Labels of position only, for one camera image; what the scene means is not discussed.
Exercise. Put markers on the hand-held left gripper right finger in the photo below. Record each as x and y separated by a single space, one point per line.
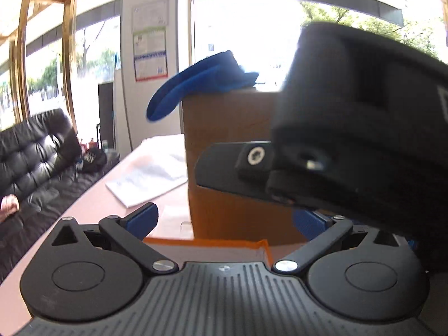
308 224

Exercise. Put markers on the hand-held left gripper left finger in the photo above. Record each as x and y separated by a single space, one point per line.
141 218

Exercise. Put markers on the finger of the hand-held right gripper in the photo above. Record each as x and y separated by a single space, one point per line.
217 168

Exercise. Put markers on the orange shoe box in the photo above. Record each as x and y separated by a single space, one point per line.
210 243

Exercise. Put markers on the pink desktop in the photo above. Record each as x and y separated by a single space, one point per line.
87 210

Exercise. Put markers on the white paper sheets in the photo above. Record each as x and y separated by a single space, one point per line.
147 175

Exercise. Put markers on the brown cardboard box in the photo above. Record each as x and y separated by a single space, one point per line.
227 119

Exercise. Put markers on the blue cloth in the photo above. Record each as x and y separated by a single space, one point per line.
175 94

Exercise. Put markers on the white upright board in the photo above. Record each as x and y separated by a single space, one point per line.
122 112

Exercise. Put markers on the black upright panel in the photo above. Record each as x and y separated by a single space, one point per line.
106 115

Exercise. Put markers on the black leather sofa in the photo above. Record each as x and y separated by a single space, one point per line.
28 154

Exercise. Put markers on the green-edged wall poster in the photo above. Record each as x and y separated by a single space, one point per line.
149 56

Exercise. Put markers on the white wall notice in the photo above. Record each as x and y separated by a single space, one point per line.
150 15

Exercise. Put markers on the golden door frame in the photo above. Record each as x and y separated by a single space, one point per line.
68 59

